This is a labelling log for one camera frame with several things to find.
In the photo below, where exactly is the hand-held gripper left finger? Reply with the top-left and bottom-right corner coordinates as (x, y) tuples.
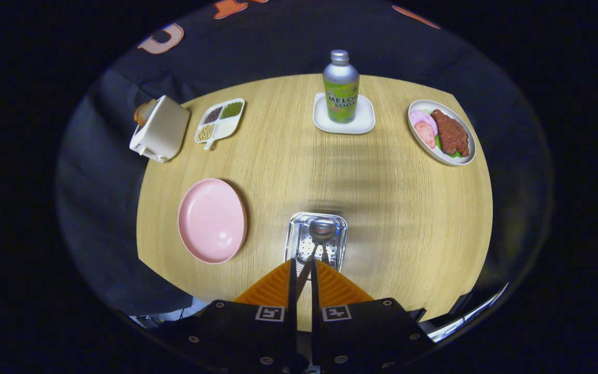
(161, 259), (298, 372)

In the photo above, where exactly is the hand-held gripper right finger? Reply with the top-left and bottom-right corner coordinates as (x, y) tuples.
(309, 259), (437, 372)

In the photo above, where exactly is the wooden handled metal spoon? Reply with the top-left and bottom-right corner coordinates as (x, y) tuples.
(295, 218), (337, 302)

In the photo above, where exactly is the pink round plate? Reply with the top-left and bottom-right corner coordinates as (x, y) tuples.
(177, 178), (248, 265)

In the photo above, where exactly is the white square coaster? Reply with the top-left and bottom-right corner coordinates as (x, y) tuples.
(312, 92), (376, 135)

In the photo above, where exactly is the white divided dish with beans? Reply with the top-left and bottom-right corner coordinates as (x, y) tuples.
(194, 98), (246, 151)

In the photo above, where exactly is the green label soda bottle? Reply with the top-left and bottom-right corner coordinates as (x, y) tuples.
(322, 49), (360, 124)

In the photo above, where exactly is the cream white toaster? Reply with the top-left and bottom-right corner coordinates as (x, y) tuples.
(129, 95), (191, 164)

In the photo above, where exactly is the white plate with meat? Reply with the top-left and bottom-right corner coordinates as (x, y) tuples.
(407, 99), (477, 166)

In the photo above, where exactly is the toasted bread slice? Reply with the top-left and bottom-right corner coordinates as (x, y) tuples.
(133, 100), (158, 128)

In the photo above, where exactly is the metal wire cutlery rack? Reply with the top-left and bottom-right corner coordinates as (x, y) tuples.
(284, 211), (349, 273)

